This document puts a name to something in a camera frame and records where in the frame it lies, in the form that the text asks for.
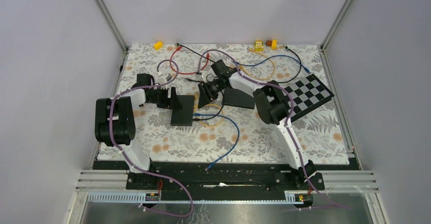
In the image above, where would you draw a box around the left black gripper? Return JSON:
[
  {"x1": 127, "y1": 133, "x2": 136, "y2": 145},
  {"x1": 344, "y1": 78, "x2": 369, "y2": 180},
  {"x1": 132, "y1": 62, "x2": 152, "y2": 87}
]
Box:
[{"x1": 148, "y1": 86, "x2": 182, "y2": 109}]

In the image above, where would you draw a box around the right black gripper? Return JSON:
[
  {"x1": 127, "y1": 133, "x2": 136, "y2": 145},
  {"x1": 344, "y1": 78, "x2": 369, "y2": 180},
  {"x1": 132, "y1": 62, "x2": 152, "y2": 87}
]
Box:
[{"x1": 198, "y1": 79, "x2": 227, "y2": 110}]

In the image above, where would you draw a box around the black network switch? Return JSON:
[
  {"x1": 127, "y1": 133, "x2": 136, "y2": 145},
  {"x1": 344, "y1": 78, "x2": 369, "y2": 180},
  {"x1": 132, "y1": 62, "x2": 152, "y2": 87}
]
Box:
[
  {"x1": 170, "y1": 95, "x2": 195, "y2": 126},
  {"x1": 222, "y1": 87, "x2": 255, "y2": 109}
]

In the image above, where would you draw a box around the orange ethernet cable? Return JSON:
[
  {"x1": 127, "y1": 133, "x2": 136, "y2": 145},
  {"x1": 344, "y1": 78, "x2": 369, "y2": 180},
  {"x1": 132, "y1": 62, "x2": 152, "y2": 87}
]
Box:
[{"x1": 194, "y1": 92, "x2": 226, "y2": 128}]

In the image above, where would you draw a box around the yellow ethernet cable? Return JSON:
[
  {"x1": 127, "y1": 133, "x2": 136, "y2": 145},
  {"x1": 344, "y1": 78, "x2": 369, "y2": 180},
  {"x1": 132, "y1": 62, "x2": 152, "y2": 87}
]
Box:
[{"x1": 238, "y1": 47, "x2": 278, "y2": 81}]

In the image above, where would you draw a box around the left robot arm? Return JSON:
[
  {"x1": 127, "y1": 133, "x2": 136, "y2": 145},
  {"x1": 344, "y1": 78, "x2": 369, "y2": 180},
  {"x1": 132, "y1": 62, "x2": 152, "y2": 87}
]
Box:
[{"x1": 95, "y1": 73, "x2": 182, "y2": 189}]

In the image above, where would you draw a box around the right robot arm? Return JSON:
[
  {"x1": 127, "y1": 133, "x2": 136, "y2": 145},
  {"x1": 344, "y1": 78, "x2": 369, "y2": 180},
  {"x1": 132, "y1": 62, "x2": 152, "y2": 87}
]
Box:
[{"x1": 198, "y1": 59, "x2": 317, "y2": 189}]

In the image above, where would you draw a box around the floral patterned table mat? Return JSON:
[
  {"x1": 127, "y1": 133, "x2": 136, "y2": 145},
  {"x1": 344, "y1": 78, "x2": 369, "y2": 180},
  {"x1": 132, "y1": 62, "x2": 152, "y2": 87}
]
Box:
[{"x1": 118, "y1": 44, "x2": 349, "y2": 165}]

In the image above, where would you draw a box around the yellow toy brick with face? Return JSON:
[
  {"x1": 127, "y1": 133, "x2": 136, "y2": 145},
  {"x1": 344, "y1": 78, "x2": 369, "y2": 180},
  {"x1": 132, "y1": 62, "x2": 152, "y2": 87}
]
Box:
[{"x1": 254, "y1": 40, "x2": 264, "y2": 52}]

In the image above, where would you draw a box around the yellow brown toy block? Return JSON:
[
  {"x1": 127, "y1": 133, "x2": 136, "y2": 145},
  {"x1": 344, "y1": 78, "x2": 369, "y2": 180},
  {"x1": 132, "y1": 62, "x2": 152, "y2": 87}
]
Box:
[{"x1": 265, "y1": 40, "x2": 278, "y2": 50}]

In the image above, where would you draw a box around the black white checkerboard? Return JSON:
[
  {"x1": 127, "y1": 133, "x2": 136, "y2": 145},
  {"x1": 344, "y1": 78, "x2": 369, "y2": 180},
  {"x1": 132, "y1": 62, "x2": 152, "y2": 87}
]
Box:
[{"x1": 285, "y1": 74, "x2": 334, "y2": 122}]

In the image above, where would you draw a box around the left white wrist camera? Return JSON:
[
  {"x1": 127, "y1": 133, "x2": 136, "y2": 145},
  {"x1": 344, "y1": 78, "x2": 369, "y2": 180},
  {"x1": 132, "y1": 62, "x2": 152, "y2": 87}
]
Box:
[{"x1": 155, "y1": 73, "x2": 172, "y2": 88}]

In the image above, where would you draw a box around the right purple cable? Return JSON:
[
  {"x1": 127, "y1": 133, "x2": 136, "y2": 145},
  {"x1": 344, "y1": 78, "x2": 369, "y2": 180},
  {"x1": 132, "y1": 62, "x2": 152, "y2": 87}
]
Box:
[{"x1": 196, "y1": 49, "x2": 351, "y2": 211}]

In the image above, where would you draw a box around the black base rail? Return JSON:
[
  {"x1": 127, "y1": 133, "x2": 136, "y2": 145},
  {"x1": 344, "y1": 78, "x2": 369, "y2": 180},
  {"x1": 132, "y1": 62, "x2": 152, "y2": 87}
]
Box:
[{"x1": 92, "y1": 160, "x2": 358, "y2": 202}]

